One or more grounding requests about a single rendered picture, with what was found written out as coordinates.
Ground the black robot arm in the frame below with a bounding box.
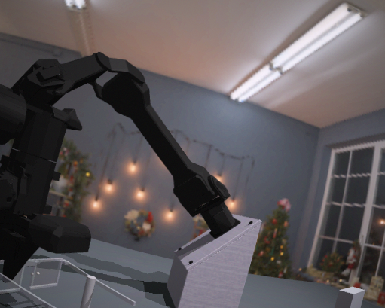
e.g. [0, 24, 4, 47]
[0, 52, 241, 239]

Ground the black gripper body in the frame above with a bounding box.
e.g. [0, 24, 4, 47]
[0, 149, 91, 254]

